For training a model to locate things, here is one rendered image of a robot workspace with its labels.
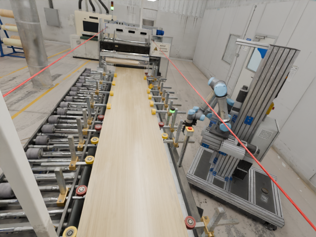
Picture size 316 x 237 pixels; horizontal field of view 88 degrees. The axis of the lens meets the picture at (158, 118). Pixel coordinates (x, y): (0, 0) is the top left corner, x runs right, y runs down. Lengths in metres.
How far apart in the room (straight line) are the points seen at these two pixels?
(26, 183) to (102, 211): 0.75
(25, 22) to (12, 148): 4.73
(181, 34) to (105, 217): 10.32
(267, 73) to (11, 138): 2.00
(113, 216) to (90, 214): 0.16
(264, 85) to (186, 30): 9.15
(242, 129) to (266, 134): 0.25
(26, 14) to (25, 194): 4.74
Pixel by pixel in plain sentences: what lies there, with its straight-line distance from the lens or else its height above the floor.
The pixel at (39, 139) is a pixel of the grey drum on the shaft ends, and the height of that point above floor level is 0.84.
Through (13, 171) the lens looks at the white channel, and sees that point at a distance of 0.69.
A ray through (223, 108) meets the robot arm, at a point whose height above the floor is 1.41.
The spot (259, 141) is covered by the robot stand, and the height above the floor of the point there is 1.04.
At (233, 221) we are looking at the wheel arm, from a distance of 1.61.
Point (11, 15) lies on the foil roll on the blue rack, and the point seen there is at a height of 1.44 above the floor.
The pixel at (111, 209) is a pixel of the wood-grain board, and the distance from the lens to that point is 1.38.
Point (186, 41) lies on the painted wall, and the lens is 10.99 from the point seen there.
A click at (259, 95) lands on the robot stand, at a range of 2.10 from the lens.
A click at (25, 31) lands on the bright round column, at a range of 5.29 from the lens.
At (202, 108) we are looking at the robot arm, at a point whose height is 1.29.
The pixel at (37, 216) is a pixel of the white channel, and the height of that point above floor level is 1.38.
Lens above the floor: 2.10
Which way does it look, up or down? 31 degrees down
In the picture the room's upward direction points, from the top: 9 degrees clockwise
